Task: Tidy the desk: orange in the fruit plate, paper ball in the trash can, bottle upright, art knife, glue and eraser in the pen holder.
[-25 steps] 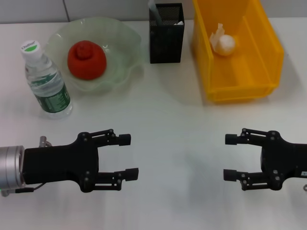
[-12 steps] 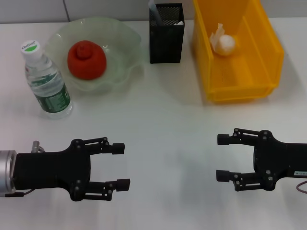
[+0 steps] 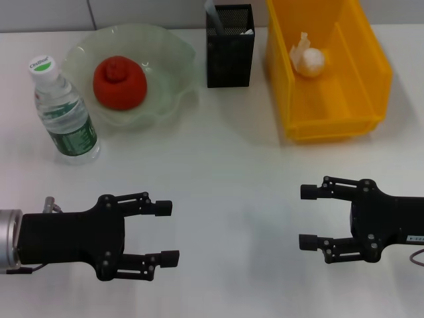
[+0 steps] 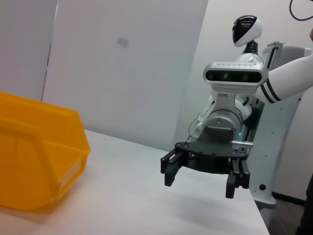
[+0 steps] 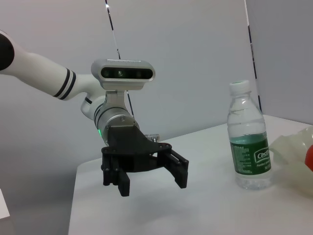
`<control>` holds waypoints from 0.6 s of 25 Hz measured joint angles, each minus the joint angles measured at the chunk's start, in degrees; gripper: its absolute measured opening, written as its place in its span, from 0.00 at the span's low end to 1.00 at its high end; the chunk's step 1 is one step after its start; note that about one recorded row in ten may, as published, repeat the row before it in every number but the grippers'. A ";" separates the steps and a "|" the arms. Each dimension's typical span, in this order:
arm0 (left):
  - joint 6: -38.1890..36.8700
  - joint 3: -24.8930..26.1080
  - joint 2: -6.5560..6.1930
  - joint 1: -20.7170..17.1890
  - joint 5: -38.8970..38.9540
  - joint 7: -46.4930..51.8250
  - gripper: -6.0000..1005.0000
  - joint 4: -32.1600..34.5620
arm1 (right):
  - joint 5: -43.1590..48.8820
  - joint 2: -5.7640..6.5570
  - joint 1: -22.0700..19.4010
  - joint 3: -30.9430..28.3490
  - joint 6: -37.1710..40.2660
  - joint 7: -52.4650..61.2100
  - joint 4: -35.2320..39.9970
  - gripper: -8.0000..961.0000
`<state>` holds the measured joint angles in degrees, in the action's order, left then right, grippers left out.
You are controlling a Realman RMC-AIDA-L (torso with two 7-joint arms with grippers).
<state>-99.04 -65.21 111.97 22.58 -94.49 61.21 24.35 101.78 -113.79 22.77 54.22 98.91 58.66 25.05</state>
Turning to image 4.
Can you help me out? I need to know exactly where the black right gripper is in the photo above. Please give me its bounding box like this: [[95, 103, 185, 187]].
[[160, 126, 251, 199]]

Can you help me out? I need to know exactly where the person in dark clothes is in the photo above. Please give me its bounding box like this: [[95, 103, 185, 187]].
[[295, 175, 313, 235]]

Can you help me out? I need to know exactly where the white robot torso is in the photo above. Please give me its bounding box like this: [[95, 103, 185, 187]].
[[234, 52, 264, 120]]

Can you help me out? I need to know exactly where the black white robot head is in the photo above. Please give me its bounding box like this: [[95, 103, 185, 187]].
[[231, 15, 263, 54]]

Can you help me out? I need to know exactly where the yellow plastic bin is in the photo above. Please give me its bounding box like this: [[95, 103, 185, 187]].
[[0, 92, 91, 212]]

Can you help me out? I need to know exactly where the right gripper cable with plugs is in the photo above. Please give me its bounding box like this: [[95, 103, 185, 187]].
[[231, 140, 255, 150]]

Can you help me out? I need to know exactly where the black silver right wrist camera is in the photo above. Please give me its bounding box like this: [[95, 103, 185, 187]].
[[202, 61, 269, 91]]

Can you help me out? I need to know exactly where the blue hanging cable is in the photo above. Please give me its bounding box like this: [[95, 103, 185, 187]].
[[290, 0, 313, 22]]

